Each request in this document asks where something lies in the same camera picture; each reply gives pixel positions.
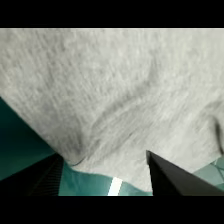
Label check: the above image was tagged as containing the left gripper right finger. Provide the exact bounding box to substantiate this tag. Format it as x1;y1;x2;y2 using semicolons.
145;149;224;197

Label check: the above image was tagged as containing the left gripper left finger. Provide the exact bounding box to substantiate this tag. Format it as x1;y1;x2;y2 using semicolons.
0;153;65;197

